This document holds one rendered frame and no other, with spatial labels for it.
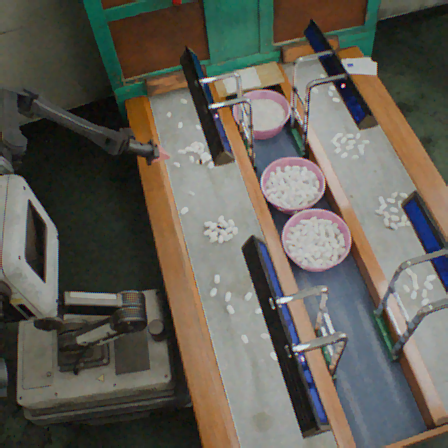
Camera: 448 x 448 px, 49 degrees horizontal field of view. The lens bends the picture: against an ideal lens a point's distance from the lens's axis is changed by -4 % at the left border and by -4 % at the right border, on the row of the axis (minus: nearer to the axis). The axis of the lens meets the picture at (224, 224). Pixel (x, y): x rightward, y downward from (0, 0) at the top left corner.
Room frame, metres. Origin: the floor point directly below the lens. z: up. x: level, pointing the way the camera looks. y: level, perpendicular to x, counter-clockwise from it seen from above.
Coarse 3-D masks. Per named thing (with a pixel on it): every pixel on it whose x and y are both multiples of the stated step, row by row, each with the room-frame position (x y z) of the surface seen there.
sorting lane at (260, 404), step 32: (160, 96) 1.90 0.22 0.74; (160, 128) 1.69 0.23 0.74; (192, 128) 1.65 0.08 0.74; (224, 192) 1.26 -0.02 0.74; (192, 224) 1.13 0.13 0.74; (256, 224) 1.09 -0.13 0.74; (192, 256) 0.98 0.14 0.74; (224, 256) 0.96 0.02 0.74; (224, 288) 0.83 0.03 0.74; (224, 320) 0.70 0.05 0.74; (256, 320) 0.68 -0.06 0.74; (224, 352) 0.58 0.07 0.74; (256, 352) 0.56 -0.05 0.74; (224, 384) 0.47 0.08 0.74; (256, 384) 0.45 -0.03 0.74; (256, 416) 0.34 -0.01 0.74; (288, 416) 0.33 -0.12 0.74
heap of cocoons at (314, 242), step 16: (304, 224) 1.06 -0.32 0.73; (320, 224) 1.04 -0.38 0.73; (336, 224) 1.03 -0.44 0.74; (288, 240) 0.99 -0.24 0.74; (304, 240) 0.98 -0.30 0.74; (320, 240) 0.97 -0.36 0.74; (336, 240) 0.96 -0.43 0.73; (304, 256) 0.91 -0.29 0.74; (320, 256) 0.91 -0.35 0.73; (336, 256) 0.89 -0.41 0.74
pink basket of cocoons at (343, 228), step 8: (296, 216) 1.08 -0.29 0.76; (304, 216) 1.09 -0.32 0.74; (312, 216) 1.09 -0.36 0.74; (320, 216) 1.08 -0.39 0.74; (328, 216) 1.07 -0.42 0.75; (336, 216) 1.05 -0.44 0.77; (288, 224) 1.05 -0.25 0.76; (344, 224) 1.01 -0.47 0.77; (288, 232) 1.03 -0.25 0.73; (344, 232) 0.99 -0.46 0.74; (344, 256) 0.87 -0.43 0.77
